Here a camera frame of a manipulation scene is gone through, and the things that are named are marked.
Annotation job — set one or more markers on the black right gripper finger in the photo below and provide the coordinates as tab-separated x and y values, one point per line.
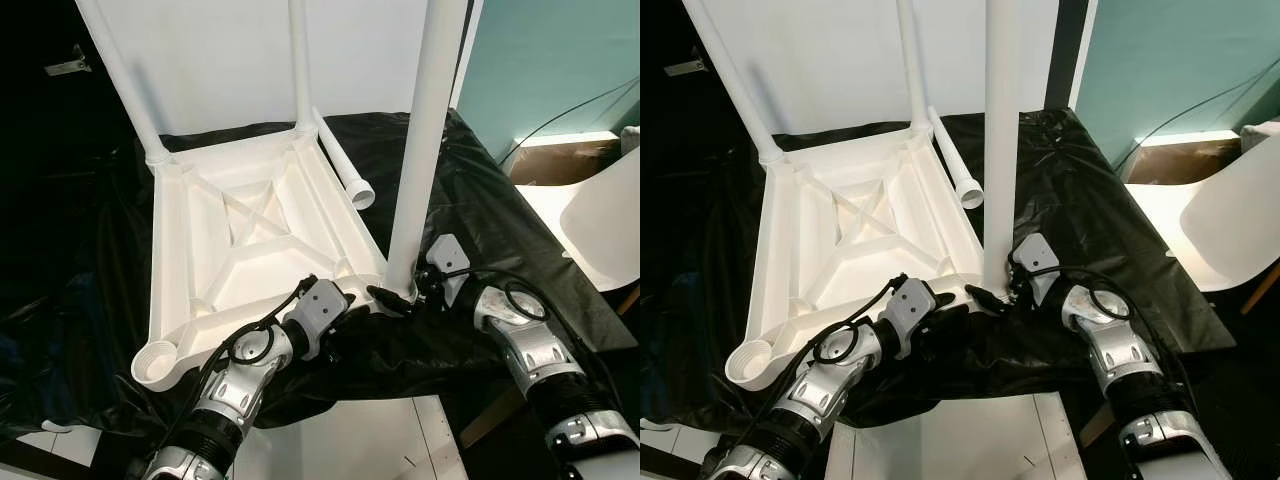
985	296
390	298

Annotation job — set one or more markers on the white plastic table top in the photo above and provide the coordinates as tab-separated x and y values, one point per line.
850	250
250	250

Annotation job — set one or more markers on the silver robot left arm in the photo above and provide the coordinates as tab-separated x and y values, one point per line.
825	385
240	385

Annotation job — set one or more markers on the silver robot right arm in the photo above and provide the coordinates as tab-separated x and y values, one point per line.
1125	350
540	350

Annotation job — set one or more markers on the black table cloth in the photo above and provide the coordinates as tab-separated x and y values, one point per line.
530	230
1120	220

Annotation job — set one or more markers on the brown box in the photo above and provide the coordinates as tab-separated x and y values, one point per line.
560	162

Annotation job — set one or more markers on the white shell chair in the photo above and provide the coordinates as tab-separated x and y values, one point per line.
605	225
1235	220

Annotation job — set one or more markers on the white bag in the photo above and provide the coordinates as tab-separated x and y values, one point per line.
631	138
1262	136

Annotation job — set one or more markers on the large white backdrop panel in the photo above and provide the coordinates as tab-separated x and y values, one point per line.
220	60
830	60

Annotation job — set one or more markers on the small grey metal plate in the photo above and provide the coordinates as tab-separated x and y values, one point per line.
685	67
67	67

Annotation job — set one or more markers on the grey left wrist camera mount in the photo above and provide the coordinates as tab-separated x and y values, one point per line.
325	305
913	303

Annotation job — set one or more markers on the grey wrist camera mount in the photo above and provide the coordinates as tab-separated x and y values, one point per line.
325	305
913	303
447	258
1035	256

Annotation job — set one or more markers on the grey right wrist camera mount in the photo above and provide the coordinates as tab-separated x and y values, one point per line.
1035	256
447	258

